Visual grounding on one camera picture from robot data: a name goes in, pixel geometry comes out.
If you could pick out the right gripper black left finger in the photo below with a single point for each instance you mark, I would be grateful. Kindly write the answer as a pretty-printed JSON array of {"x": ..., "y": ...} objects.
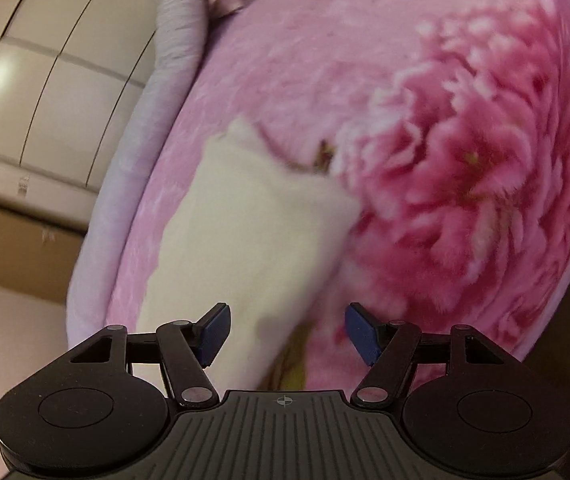
[{"x": 181, "y": 349}]

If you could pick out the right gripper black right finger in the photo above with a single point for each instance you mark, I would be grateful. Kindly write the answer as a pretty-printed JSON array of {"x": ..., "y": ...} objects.
[{"x": 394, "y": 350}]

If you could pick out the cream white fleece garment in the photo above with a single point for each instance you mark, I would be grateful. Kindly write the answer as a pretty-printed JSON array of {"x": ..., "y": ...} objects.
[{"x": 256, "y": 235}]

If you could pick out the lavender grey quilt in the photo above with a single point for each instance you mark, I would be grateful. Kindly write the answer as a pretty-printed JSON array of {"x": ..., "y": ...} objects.
[{"x": 180, "y": 40}]

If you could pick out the white panelled wardrobe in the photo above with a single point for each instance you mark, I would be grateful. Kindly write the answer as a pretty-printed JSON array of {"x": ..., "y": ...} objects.
[{"x": 71, "y": 73}]

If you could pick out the pink rose pattern bedspread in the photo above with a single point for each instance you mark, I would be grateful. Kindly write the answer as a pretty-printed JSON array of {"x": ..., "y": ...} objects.
[{"x": 448, "y": 121}]

